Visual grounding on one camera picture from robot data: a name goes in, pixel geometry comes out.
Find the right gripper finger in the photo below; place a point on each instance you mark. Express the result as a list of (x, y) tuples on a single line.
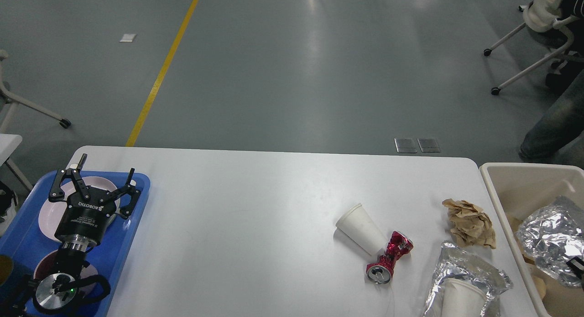
[(576, 264)]

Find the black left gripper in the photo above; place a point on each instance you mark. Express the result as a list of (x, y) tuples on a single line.
[(86, 219)]

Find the foil large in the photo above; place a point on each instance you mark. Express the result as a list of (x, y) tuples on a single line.
[(551, 236)]

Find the pink plate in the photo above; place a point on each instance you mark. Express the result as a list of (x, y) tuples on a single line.
[(51, 213)]

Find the pink mug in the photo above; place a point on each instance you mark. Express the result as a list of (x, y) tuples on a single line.
[(43, 268)]

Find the brown paper ball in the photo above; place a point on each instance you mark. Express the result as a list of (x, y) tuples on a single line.
[(470, 225)]

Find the dark green mug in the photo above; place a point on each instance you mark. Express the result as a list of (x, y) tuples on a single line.
[(11, 274)]

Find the foil small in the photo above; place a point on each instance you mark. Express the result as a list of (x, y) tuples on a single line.
[(454, 262)]

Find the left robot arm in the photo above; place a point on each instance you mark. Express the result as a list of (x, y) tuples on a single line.
[(64, 252)]

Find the green plate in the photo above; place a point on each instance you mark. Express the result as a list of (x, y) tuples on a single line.
[(117, 195)]

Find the beige plastic bin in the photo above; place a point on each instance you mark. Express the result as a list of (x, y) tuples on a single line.
[(516, 191)]

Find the white side table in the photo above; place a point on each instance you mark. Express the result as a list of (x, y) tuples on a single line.
[(9, 144)]

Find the person in jeans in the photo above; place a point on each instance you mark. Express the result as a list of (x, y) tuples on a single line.
[(557, 137)]

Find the floor outlet plate right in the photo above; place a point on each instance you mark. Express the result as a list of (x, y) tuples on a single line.
[(429, 145)]

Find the floor outlet plate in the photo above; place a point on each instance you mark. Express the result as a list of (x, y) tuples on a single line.
[(429, 145), (406, 145)]

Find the crushed red can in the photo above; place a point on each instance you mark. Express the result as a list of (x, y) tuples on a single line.
[(382, 271)]

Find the floor outlet plate left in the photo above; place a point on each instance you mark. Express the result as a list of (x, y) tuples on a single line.
[(406, 145)]

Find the office chair right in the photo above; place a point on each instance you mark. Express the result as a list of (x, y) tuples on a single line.
[(554, 24)]

